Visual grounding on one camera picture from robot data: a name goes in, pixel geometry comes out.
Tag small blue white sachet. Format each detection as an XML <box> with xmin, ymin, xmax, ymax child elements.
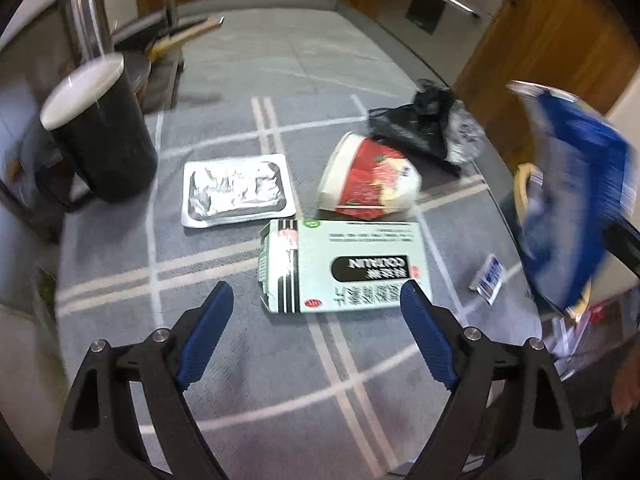
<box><xmin>469</xmin><ymin>255</ymin><xmax>505</xmax><ymax>306</ymax></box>

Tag black mug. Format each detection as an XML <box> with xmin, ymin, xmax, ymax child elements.
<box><xmin>35</xmin><ymin>52</ymin><xmax>160</xmax><ymax>213</ymax></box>

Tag small red packet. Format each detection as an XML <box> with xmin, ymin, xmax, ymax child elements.
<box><xmin>582</xmin><ymin>300</ymin><xmax>621</xmax><ymax>331</ymax></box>

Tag red white paper cup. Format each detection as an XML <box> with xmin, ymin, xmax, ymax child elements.
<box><xmin>317</xmin><ymin>131</ymin><xmax>423</xmax><ymax>221</ymax></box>

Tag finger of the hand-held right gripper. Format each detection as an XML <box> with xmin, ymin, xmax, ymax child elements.
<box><xmin>601</xmin><ymin>221</ymin><xmax>640</xmax><ymax>277</ymax></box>

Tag black plastic bag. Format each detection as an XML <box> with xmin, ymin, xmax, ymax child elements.
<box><xmin>367</xmin><ymin>79</ymin><xmax>456</xmax><ymax>161</ymax></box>

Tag silver foil tray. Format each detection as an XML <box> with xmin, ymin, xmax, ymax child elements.
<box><xmin>181</xmin><ymin>154</ymin><xmax>298</xmax><ymax>230</ymax></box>

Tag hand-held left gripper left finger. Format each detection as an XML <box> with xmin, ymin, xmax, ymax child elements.
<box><xmin>52</xmin><ymin>281</ymin><xmax>235</xmax><ymax>480</ymax></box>

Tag steel shelf rack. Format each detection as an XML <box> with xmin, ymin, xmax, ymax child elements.
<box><xmin>0</xmin><ymin>0</ymin><xmax>183</xmax><ymax>241</ymax></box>

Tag frying pan wooden handle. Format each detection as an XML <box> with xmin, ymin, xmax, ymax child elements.
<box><xmin>147</xmin><ymin>16</ymin><xmax>224</xmax><ymax>58</ymax></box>

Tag green white medicine box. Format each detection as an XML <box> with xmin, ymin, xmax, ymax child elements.
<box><xmin>257</xmin><ymin>218</ymin><xmax>433</xmax><ymax>315</ymax></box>

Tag wooden kitchen cabinets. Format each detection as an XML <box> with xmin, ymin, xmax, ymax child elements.
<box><xmin>135</xmin><ymin>0</ymin><xmax>640</xmax><ymax>116</ymax></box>

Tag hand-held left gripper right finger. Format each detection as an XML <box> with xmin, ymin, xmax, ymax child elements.
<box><xmin>400</xmin><ymin>280</ymin><xmax>581</xmax><ymax>480</ymax></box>

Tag grey checked cloth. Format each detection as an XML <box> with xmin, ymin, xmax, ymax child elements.
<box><xmin>55</xmin><ymin>95</ymin><xmax>543</xmax><ymax>480</ymax></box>

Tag blue wet wipes pack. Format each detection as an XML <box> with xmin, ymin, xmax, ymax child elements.
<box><xmin>507</xmin><ymin>80</ymin><xmax>633</xmax><ymax>311</ymax></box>

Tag silver foil wrapper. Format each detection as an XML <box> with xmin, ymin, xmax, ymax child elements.
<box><xmin>445</xmin><ymin>100</ymin><xmax>486</xmax><ymax>166</ymax></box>

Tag teal bin with yellow rim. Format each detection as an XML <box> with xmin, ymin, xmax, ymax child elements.
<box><xmin>500</xmin><ymin>162</ymin><xmax>596</xmax><ymax>321</ymax></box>

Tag person's right hand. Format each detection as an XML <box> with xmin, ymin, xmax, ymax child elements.
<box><xmin>611</xmin><ymin>355</ymin><xmax>640</xmax><ymax>417</ymax></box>

